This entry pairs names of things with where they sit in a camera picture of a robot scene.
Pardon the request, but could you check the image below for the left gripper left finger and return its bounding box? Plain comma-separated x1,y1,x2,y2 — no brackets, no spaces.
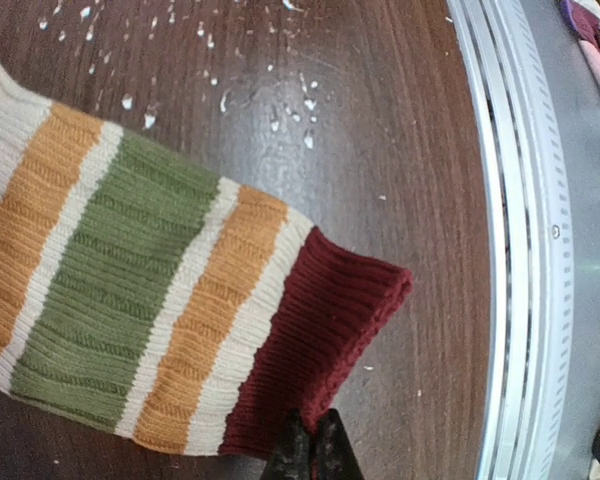
262,409,311,480

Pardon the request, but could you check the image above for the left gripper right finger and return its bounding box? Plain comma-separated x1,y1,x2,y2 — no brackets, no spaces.
312,409,364,480

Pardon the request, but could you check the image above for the striped beige maroon sock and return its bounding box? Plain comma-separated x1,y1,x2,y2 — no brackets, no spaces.
0,64,412,458

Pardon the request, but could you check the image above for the colourful cloth pile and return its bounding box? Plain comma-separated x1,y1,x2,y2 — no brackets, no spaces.
557,0,600,88

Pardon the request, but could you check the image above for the aluminium front rail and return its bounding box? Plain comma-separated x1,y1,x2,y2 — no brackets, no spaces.
449,1,600,479

